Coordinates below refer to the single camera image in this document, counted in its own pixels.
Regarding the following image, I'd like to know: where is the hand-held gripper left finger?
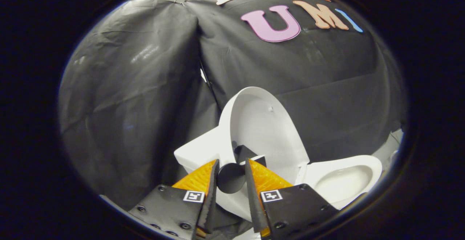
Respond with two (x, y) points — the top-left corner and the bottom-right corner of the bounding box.
(127, 159), (220, 240)

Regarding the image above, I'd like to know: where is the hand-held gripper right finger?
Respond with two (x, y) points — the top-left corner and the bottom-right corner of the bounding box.
(244, 158), (339, 240)

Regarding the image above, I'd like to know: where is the white toilet lid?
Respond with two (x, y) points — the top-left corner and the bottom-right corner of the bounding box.
(217, 86), (310, 194)

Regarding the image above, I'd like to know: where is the white ceramic toilet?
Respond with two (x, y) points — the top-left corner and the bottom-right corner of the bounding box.
(174, 126), (383, 222)

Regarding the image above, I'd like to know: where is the black backdrop cloth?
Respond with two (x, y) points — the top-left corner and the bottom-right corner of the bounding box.
(58, 0), (407, 233)

